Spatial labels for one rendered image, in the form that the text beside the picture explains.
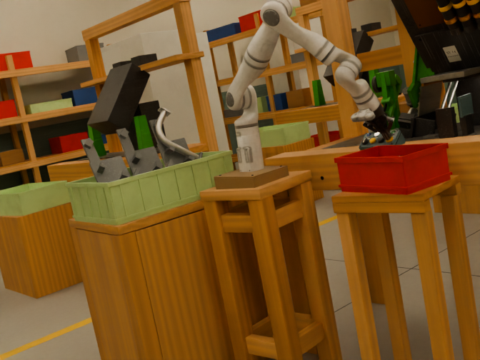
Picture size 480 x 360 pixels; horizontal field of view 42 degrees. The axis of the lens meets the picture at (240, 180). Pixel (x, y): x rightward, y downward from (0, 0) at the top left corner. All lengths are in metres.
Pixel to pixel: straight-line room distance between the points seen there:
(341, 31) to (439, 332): 1.59
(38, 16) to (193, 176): 7.03
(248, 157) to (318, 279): 0.56
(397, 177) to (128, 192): 1.06
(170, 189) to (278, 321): 0.69
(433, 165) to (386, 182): 0.16
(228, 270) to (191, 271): 0.20
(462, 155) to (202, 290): 1.18
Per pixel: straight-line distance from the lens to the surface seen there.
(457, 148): 2.23
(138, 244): 2.48
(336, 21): 3.13
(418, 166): 2.01
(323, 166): 2.52
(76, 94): 8.86
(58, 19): 9.57
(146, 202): 2.52
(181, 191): 2.60
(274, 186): 2.30
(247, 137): 2.40
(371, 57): 3.14
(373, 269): 3.30
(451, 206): 2.16
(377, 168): 2.04
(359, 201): 2.08
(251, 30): 8.90
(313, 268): 2.52
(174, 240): 2.56
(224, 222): 2.44
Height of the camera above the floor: 1.21
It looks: 8 degrees down
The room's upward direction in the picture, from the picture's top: 11 degrees counter-clockwise
